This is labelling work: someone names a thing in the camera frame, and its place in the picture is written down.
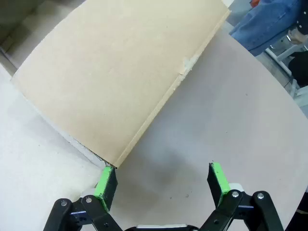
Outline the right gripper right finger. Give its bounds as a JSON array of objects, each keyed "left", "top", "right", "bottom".
[{"left": 198, "top": 163, "right": 284, "bottom": 231}]

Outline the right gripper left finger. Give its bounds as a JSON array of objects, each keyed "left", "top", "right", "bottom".
[{"left": 43, "top": 166, "right": 121, "bottom": 231}]

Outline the brown cardboard box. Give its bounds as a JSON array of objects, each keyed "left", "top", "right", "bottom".
[{"left": 0, "top": 0, "right": 232, "bottom": 169}]

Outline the person left hand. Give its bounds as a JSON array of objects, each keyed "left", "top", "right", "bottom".
[{"left": 287, "top": 28, "right": 308, "bottom": 46}]

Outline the person in dark shirt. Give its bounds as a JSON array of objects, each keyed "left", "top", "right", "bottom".
[{"left": 230, "top": 0, "right": 308, "bottom": 57}]

